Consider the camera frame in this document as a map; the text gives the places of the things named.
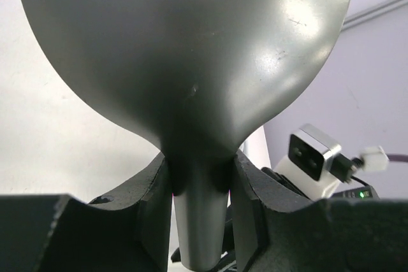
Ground grey shower head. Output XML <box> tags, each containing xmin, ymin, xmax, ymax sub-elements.
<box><xmin>21</xmin><ymin>0</ymin><xmax>350</xmax><ymax>271</ymax></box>

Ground right aluminium frame post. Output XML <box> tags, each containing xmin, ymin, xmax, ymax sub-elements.
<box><xmin>341</xmin><ymin>0</ymin><xmax>407</xmax><ymax>32</ymax></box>

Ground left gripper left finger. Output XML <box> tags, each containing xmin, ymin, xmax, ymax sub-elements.
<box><xmin>35</xmin><ymin>154</ymin><xmax>172</xmax><ymax>271</ymax></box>

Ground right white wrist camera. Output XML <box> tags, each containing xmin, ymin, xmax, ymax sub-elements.
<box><xmin>274</xmin><ymin>124</ymin><xmax>342</xmax><ymax>201</ymax></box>

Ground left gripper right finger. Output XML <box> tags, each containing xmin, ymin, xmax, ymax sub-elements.
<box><xmin>231</xmin><ymin>152</ymin><xmax>407</xmax><ymax>271</ymax></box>

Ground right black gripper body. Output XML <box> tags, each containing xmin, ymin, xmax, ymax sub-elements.
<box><xmin>170</xmin><ymin>166</ymin><xmax>382</xmax><ymax>272</ymax></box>

